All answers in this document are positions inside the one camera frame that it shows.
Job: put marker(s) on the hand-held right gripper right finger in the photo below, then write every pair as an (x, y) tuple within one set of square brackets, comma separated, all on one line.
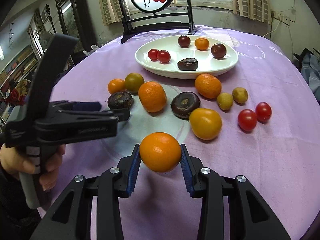
[(186, 172)]

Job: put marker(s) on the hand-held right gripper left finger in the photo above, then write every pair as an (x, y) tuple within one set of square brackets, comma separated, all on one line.
[(133, 172)]

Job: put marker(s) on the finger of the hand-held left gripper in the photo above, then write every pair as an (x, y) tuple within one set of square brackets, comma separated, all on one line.
[(105, 115), (87, 105)]

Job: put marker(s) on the round orange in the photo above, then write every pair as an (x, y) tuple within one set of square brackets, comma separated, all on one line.
[(160, 152)]

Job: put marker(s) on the white oval plate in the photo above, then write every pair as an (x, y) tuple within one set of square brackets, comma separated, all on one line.
[(195, 66)]

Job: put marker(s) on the person's left hand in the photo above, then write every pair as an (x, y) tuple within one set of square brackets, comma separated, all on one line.
[(10, 161)]

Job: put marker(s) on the dark brown water chestnut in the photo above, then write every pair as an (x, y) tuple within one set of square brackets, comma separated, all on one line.
[(120, 100), (185, 105), (187, 64)]

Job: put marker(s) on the small orange tangerine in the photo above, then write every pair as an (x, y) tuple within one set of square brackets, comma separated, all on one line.
[(116, 86)]

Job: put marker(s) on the bookshelf with books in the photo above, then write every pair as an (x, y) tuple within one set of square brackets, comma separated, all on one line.
[(17, 65)]

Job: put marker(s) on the greenish orange tangerine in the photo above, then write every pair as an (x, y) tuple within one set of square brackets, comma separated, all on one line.
[(134, 82)]

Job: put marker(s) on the orange mandarin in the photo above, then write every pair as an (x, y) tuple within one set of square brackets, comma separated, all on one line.
[(208, 86), (152, 96)]

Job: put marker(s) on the clear plastic bag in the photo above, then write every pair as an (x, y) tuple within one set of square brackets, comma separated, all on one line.
[(91, 50)]

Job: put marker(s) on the red cherry tomato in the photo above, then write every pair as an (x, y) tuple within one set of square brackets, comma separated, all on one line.
[(164, 56), (153, 54), (247, 120), (263, 111)]

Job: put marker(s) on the purple tablecloth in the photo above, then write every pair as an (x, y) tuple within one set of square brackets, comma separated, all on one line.
[(262, 155)]

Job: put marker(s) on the dark wooden cabinet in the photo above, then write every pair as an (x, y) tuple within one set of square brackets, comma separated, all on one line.
[(72, 12)]

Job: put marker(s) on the yellow green longan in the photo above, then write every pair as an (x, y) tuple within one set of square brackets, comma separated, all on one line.
[(240, 95), (224, 101)]

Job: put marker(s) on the dark red plum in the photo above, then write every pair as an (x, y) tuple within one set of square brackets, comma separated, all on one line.
[(218, 51), (184, 41)]

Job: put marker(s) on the small orange kumquat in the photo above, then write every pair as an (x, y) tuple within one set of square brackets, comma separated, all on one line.
[(201, 43)]

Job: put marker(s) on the blue cloth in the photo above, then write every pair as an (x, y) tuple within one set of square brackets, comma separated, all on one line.
[(310, 67)]

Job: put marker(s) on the wall power outlet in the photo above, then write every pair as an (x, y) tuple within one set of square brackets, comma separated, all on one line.
[(281, 17)]

